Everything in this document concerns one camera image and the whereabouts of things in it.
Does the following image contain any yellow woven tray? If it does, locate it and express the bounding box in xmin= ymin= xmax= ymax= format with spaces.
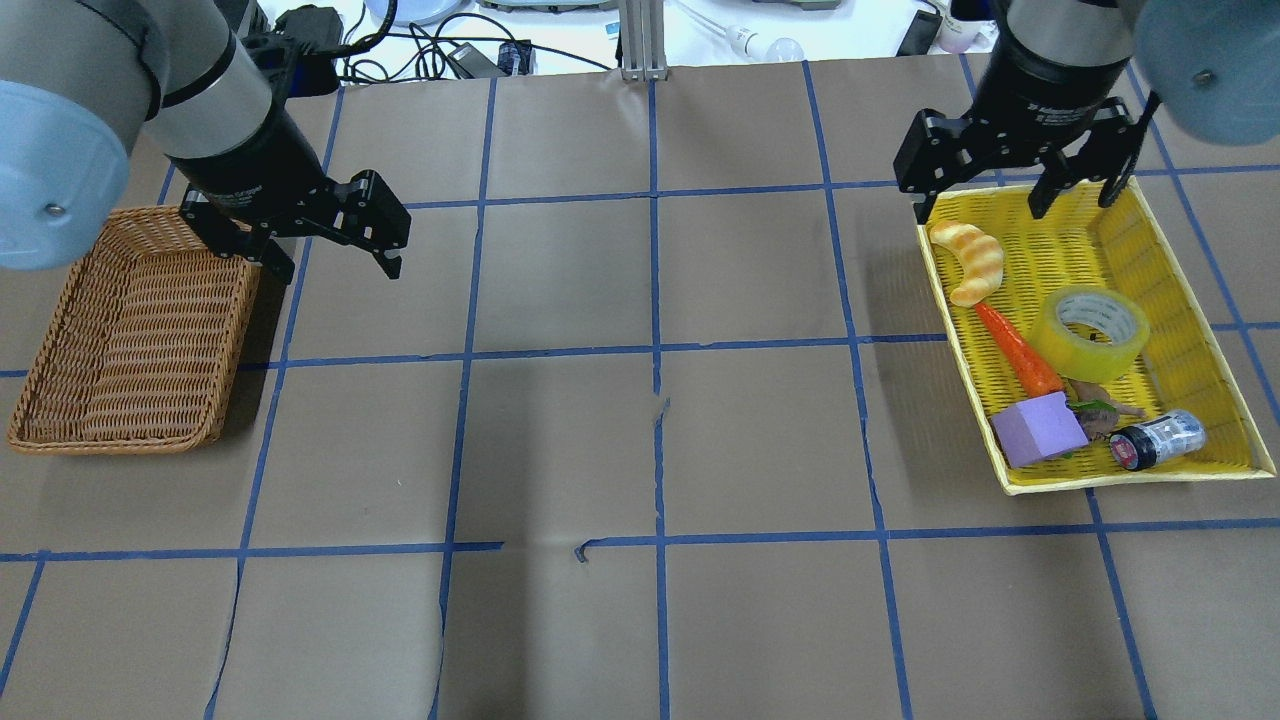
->
xmin=916 ymin=181 xmax=1277 ymax=496

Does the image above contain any toy croissant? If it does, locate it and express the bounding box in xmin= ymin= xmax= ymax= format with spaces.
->
xmin=928 ymin=220 xmax=1005 ymax=307

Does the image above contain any purple foam cube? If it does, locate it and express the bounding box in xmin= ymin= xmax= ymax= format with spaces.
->
xmin=989 ymin=391 xmax=1089 ymax=468

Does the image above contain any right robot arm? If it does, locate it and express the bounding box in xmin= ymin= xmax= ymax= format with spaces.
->
xmin=893 ymin=1 xmax=1279 ymax=224

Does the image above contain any yellow packing tape roll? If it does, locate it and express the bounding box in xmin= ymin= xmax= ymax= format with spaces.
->
xmin=1028 ymin=284 xmax=1152 ymax=384

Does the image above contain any black power adapter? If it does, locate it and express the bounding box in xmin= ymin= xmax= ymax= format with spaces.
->
xmin=445 ymin=40 xmax=532 ymax=79

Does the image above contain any brown wicker basket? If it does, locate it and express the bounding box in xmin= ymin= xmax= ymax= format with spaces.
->
xmin=6 ymin=206 xmax=261 ymax=455

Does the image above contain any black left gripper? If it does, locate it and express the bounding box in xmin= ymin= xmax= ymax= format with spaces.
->
xmin=180 ymin=170 xmax=412 ymax=286

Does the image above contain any white light bulb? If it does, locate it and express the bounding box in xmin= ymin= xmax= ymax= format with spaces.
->
xmin=721 ymin=26 xmax=806 ymax=63

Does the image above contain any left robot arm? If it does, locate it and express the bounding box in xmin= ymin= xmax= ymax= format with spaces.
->
xmin=1 ymin=1 xmax=411 ymax=282

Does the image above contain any small spice jar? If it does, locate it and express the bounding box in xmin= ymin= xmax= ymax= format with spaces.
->
xmin=1107 ymin=409 xmax=1208 ymax=471

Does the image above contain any toy carrot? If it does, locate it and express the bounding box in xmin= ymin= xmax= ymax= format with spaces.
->
xmin=973 ymin=301 xmax=1065 ymax=398

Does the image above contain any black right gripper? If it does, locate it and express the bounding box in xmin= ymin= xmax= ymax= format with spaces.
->
xmin=893 ymin=97 xmax=1161 ymax=225

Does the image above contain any aluminium frame post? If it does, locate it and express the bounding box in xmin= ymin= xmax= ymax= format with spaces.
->
xmin=616 ymin=0 xmax=669 ymax=82

